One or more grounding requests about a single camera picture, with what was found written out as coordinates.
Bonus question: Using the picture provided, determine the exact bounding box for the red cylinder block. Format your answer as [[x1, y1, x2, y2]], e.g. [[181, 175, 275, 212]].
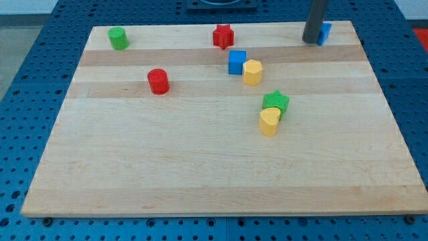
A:
[[147, 68, 170, 94]]

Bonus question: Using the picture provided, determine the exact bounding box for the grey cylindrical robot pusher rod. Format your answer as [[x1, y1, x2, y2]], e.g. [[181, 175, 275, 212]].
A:
[[302, 0, 328, 44]]

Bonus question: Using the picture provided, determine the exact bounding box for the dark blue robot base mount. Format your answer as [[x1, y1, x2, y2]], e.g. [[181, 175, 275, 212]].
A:
[[185, 0, 257, 12]]

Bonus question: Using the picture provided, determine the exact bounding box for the green star block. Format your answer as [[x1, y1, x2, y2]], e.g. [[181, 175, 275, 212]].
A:
[[262, 90, 290, 120]]

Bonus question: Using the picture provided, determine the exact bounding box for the blue cube block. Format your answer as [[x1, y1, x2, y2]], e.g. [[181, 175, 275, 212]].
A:
[[228, 50, 247, 75]]

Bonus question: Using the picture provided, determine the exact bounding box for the light wooden board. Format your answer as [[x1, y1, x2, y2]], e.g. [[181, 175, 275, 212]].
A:
[[21, 21, 427, 218]]

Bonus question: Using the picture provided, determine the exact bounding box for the red star block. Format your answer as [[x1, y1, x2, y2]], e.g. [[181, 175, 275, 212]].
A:
[[213, 24, 235, 50]]

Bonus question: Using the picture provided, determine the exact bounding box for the blue triangle block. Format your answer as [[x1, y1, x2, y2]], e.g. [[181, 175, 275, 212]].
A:
[[316, 22, 332, 46]]

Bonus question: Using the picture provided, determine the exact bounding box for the green cylinder block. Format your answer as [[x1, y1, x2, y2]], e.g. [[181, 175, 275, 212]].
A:
[[108, 26, 129, 50]]

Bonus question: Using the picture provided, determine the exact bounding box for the yellow heart block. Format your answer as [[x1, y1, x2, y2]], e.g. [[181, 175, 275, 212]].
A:
[[258, 107, 281, 137]]

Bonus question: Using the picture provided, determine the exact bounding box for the yellow hexagon block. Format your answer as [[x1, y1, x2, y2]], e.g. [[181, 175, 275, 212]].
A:
[[243, 60, 263, 86]]

